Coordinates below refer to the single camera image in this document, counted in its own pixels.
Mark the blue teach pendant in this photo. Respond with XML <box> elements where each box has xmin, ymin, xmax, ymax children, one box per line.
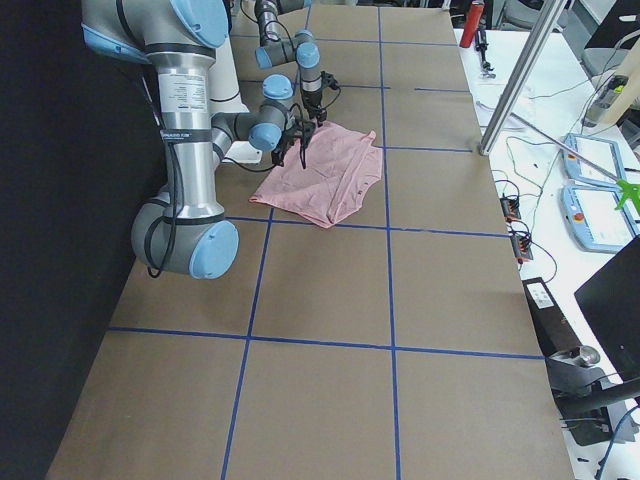
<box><xmin>563</xmin><ymin>134</ymin><xmax>639</xmax><ymax>187</ymax></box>
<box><xmin>560</xmin><ymin>185</ymin><xmax>639</xmax><ymax>254</ymax></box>

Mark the pink Snoopy t-shirt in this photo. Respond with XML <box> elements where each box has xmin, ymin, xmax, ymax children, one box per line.
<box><xmin>249</xmin><ymin>122</ymin><xmax>383</xmax><ymax>229</ymax></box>

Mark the green handled reacher grabber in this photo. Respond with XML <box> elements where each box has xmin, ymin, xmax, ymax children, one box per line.
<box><xmin>510</xmin><ymin>112</ymin><xmax>640</xmax><ymax>211</ymax></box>

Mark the black selfie stick tripod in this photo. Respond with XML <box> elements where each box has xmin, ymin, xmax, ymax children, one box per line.
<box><xmin>475</xmin><ymin>27</ymin><xmax>496</xmax><ymax>79</ymax></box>

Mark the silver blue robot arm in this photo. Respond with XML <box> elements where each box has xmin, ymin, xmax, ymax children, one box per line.
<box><xmin>82</xmin><ymin>1</ymin><xmax>331</xmax><ymax>279</ymax></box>
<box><xmin>254</xmin><ymin>0</ymin><xmax>340</xmax><ymax>126</ymax></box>

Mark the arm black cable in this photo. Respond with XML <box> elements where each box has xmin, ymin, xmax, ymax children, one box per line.
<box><xmin>139</xmin><ymin>64</ymin><xmax>281</xmax><ymax>279</ymax></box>

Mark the black monitor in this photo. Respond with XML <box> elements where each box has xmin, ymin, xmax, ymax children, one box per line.
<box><xmin>574</xmin><ymin>238</ymin><xmax>640</xmax><ymax>380</ymax></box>

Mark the orange black adapter far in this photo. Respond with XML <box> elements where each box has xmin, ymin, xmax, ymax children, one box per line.
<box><xmin>499</xmin><ymin>196</ymin><xmax>522</xmax><ymax>223</ymax></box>

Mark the near blue teach pendant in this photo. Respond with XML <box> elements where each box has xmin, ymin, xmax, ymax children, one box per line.
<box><xmin>560</xmin><ymin>185</ymin><xmax>639</xmax><ymax>254</ymax></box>

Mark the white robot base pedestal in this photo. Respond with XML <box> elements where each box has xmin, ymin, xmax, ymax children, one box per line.
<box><xmin>207</xmin><ymin>34</ymin><xmax>264</xmax><ymax>165</ymax></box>

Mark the orange black adapter near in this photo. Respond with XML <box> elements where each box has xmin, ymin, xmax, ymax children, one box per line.
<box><xmin>511</xmin><ymin>232</ymin><xmax>534</xmax><ymax>265</ymax></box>

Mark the orange black adapter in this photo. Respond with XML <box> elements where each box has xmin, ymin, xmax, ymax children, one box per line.
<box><xmin>511</xmin><ymin>232</ymin><xmax>534</xmax><ymax>265</ymax></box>
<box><xmin>499</xmin><ymin>196</ymin><xmax>522</xmax><ymax>223</ymax></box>

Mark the far blue teach pendant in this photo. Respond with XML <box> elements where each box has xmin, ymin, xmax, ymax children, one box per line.
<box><xmin>563</xmin><ymin>134</ymin><xmax>639</xmax><ymax>187</ymax></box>

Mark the black box with label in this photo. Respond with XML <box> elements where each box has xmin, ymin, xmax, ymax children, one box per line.
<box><xmin>522</xmin><ymin>277</ymin><xmax>581</xmax><ymax>357</ymax></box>

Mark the aluminium frame post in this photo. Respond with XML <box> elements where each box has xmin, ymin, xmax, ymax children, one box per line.
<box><xmin>478</xmin><ymin>0</ymin><xmax>565</xmax><ymax>156</ymax></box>

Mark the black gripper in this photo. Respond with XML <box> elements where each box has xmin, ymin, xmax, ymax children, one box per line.
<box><xmin>302</xmin><ymin>72</ymin><xmax>338</xmax><ymax>127</ymax></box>
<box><xmin>272</xmin><ymin>119</ymin><xmax>315</xmax><ymax>170</ymax></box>

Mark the red cylinder can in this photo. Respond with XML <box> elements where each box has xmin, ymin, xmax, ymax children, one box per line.
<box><xmin>459</xmin><ymin>0</ymin><xmax>485</xmax><ymax>48</ymax></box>

